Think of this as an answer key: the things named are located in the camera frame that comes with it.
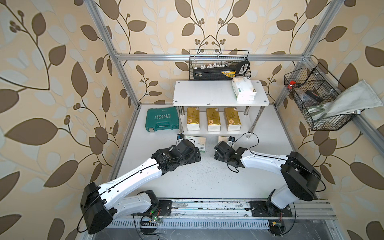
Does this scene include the white tissue pack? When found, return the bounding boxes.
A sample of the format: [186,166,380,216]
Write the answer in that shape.
[185,136,206,152]
[232,77,257,102]
[218,136,229,143]

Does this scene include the gold tissue pack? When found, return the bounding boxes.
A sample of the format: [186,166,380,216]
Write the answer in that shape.
[224,108,242,132]
[206,108,221,132]
[187,107,200,131]

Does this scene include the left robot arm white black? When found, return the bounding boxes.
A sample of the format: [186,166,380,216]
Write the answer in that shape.
[80,139,201,235]

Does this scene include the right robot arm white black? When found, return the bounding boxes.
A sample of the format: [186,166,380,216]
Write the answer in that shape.
[214,141,321,211]

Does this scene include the white two-tier shelf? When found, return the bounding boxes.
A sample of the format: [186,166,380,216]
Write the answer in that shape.
[173,81,270,136]

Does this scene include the green plastic tool case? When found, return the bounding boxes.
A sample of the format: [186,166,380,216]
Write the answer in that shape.
[145,107,179,132]

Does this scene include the black yellow tool box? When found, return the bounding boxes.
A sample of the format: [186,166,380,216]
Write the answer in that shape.
[190,61,252,81]

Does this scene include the white cloth rag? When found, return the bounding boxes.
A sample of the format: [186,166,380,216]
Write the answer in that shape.
[307,80,384,120]

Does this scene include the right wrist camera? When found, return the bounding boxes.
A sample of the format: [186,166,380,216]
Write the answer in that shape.
[227,136,236,147]

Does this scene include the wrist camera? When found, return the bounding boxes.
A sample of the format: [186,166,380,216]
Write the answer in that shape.
[227,136,236,147]
[176,133,185,145]

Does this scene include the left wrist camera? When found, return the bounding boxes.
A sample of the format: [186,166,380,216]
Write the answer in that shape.
[176,133,185,145]

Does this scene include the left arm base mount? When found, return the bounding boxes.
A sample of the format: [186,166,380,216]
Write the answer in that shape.
[137,200,172,219]

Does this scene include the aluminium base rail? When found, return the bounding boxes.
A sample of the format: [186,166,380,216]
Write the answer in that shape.
[108,199,337,231]

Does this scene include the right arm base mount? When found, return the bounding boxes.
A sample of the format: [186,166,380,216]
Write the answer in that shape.
[249,201,294,218]

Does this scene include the back black wire basket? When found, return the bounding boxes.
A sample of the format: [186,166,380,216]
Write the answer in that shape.
[189,49,250,79]

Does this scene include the black wire basket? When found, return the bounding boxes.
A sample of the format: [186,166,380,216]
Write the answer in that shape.
[284,63,361,131]
[189,49,250,79]

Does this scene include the right black wire basket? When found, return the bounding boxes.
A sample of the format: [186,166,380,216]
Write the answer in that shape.
[284,63,361,131]

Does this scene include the aluminium cage frame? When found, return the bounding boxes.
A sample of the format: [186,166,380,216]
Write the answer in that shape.
[80,0,384,240]

